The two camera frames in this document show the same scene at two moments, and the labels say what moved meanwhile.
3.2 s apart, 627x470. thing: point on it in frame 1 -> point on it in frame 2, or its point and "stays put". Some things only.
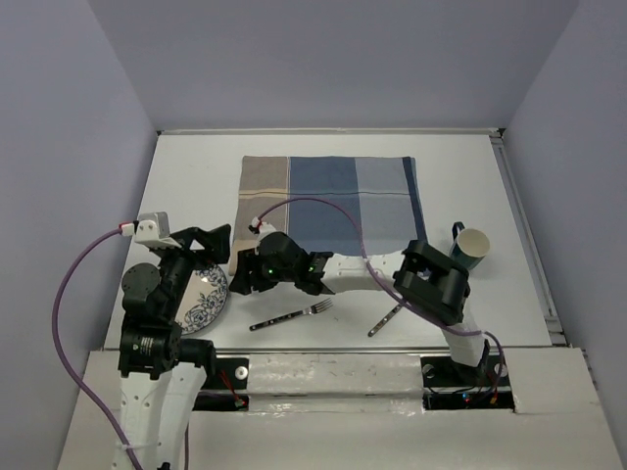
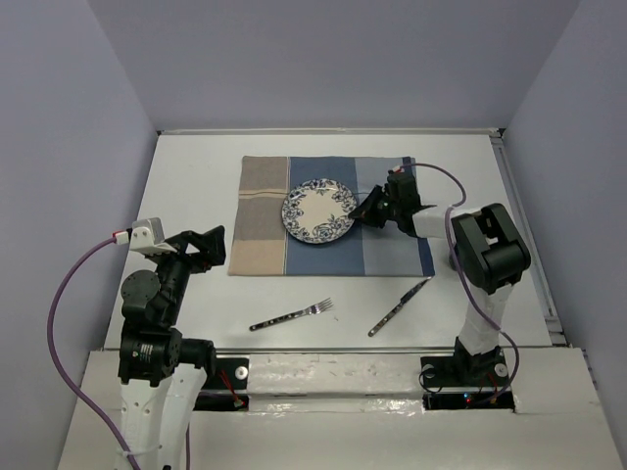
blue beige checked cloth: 346,205 stays put
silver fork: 322,305 stays put
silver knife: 384,320 stays put
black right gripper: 243,276 -> 364,211
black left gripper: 217,244 stays put
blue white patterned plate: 203,301 -> 317,211
